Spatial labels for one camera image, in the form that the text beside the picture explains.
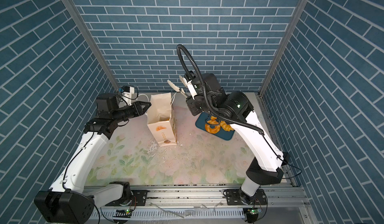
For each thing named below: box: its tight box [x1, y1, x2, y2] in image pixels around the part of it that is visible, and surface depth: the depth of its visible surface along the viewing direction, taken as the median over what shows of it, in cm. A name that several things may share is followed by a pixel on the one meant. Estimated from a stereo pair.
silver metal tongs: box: [167, 79, 188, 99], surface depth 64 cm
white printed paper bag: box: [146, 92, 178, 147], surface depth 84 cm
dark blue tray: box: [195, 112, 235, 141], surface depth 98 cm
